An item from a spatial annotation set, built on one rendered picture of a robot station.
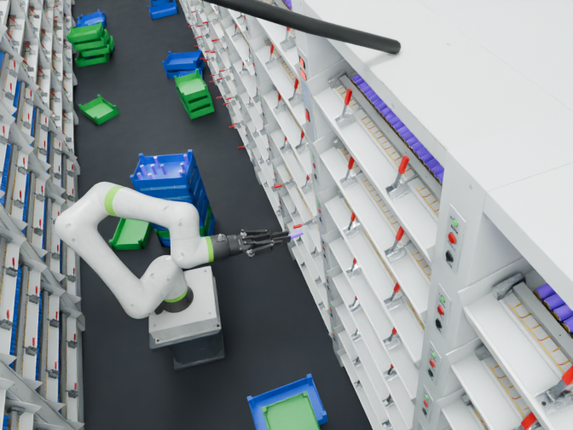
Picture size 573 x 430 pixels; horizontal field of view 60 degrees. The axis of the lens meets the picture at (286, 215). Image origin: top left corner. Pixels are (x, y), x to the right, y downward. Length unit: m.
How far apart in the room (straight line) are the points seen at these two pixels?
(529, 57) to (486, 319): 0.44
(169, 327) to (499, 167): 1.77
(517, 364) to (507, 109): 0.37
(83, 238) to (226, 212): 1.39
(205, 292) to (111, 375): 0.68
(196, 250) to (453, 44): 1.10
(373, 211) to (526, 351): 0.56
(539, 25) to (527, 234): 0.52
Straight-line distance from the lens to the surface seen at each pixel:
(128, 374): 2.67
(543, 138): 0.77
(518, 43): 1.00
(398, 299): 1.29
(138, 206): 1.84
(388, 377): 1.62
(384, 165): 1.07
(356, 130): 1.18
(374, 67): 0.92
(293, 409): 2.26
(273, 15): 0.83
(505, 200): 0.67
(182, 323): 2.24
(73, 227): 1.94
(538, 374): 0.82
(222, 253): 1.76
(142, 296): 2.07
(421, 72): 0.90
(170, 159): 2.86
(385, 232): 1.20
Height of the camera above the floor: 2.16
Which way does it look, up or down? 45 degrees down
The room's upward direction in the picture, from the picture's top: 10 degrees counter-clockwise
